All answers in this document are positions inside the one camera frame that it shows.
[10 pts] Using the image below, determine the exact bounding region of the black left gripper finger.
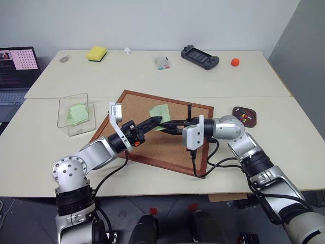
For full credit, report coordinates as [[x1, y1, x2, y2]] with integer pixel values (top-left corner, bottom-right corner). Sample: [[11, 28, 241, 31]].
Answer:
[[138, 116, 163, 129], [141, 118, 163, 134]]

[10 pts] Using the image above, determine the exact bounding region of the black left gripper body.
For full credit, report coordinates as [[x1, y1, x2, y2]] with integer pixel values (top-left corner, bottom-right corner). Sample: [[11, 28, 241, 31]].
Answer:
[[121, 120, 146, 150]]

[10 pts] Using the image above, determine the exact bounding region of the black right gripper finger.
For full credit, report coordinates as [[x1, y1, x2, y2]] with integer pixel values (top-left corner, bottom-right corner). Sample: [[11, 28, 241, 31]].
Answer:
[[159, 119, 194, 127], [161, 128, 184, 136]]

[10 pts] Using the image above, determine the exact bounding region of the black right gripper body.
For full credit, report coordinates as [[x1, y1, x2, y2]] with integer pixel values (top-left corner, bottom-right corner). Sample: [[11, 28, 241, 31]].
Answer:
[[181, 103, 202, 131]]

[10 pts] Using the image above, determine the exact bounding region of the light green paper note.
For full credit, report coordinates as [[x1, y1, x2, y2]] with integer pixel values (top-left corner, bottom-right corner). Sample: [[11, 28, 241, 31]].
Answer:
[[148, 103, 170, 132]]

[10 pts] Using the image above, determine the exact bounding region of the wood-framed cork board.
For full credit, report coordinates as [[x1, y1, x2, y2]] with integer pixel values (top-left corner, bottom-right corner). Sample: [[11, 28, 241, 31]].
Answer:
[[88, 89, 215, 180]]

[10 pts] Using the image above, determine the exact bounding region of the brown wooden tray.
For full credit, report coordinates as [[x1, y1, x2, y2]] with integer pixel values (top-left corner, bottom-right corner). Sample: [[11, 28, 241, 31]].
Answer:
[[232, 106, 258, 129]]

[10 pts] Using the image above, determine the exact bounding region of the clear plastic container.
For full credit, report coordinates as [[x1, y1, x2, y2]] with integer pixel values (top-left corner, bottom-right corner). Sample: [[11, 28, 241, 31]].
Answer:
[[57, 93, 98, 137]]

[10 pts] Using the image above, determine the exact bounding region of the stack of green notes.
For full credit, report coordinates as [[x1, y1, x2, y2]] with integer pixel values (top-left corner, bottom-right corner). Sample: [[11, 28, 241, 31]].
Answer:
[[67, 102, 90, 127]]

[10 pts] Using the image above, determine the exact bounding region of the small clear plastic box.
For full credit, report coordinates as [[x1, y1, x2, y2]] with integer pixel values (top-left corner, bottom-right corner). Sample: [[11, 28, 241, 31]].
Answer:
[[152, 56, 172, 71]]

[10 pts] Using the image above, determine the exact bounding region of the black handheld game controller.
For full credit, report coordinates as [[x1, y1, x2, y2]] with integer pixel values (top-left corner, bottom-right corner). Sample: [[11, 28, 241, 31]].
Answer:
[[180, 44, 220, 71]]

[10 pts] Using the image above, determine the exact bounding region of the brown cardboard piece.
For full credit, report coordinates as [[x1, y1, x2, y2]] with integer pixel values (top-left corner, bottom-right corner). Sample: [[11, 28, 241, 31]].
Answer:
[[208, 193, 248, 203]]

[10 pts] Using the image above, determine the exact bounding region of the yellow sponge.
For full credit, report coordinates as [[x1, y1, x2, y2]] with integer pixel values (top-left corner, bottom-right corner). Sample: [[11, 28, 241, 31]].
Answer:
[[86, 45, 108, 63]]

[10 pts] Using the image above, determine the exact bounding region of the dark rounded shape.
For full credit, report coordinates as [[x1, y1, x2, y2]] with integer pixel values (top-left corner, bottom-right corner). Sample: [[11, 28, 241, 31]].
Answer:
[[193, 209, 224, 244], [130, 214, 160, 244]]

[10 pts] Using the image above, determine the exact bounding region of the grey laptop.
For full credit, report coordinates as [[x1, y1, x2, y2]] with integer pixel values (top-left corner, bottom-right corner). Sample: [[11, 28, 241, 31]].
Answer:
[[0, 46, 42, 123]]

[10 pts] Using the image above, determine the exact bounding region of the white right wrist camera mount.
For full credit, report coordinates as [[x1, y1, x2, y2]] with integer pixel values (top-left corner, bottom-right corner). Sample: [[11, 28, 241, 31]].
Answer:
[[182, 114, 205, 151]]

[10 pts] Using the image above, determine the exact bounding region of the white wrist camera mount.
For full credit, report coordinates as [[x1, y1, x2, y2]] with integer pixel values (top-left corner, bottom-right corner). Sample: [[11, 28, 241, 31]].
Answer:
[[108, 101, 133, 153], [182, 114, 205, 151]]

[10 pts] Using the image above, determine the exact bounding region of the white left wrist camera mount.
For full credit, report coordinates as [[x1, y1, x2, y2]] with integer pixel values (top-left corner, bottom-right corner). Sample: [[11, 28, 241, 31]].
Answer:
[[108, 101, 133, 153]]

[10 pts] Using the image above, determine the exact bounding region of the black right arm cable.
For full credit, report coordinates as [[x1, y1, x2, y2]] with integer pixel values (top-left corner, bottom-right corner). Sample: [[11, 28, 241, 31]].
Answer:
[[206, 156, 314, 213], [189, 137, 220, 178]]

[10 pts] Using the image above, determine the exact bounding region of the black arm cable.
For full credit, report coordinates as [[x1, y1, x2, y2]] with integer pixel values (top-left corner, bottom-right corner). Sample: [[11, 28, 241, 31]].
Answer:
[[93, 149, 129, 244], [189, 137, 220, 178], [206, 156, 314, 213]]

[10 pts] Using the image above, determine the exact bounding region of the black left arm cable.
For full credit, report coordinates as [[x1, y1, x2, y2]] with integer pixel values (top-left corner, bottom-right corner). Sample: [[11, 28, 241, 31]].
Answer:
[[93, 149, 129, 244]]

